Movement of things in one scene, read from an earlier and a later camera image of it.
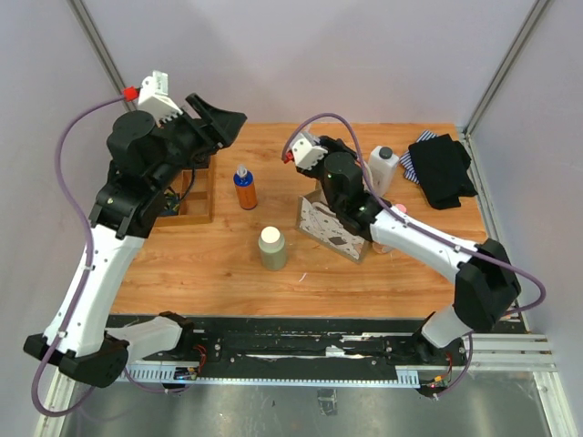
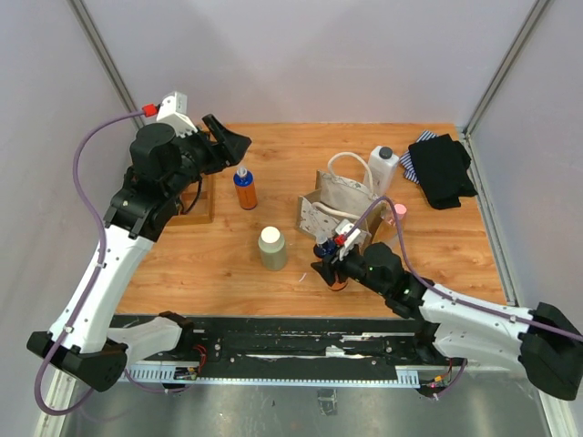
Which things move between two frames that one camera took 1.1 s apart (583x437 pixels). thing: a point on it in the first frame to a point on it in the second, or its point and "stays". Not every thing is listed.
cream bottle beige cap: x=272 y=248 stays
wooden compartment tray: x=196 y=207 stays
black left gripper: x=224 y=124 to x=233 y=145
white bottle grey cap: x=382 y=162 stays
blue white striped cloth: x=406 y=159 stays
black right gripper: x=332 y=146 to x=327 y=267
